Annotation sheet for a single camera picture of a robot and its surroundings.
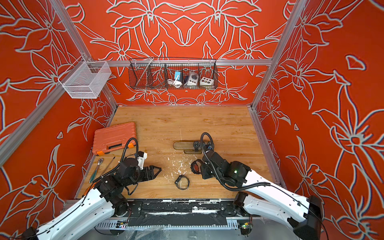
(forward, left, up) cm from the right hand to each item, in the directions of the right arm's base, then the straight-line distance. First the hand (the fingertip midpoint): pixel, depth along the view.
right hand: (198, 169), depth 73 cm
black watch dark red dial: (+17, +1, -5) cm, 18 cm away
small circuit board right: (-21, -23, -15) cm, 35 cm away
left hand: (+1, +21, -5) cm, 22 cm away
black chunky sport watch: (-2, +11, -11) cm, 16 cm away
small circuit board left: (-22, +37, -16) cm, 46 cm away
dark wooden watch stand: (+16, +6, -6) cm, 18 cm away
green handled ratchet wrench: (+1, +61, -13) cm, 62 cm away
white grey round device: (+49, +3, +19) cm, 53 cm away
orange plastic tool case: (+23, +55, -9) cm, 60 cm away
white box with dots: (+52, -5, +16) cm, 55 cm away
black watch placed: (+5, -5, +14) cm, 16 cm away
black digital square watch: (+3, +1, -4) cm, 5 cm away
